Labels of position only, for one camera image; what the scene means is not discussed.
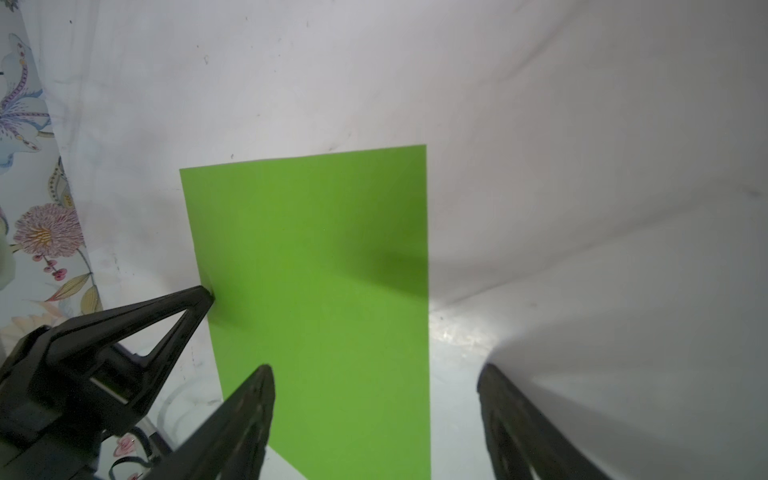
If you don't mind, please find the green square paper sheet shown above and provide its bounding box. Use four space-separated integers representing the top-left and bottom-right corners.
180 145 431 479

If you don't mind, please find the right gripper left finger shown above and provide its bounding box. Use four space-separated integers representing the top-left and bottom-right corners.
147 364 276 480

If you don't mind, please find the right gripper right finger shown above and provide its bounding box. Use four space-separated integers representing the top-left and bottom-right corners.
477 363 608 480

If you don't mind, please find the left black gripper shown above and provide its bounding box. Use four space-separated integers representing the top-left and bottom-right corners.
1 286 214 479

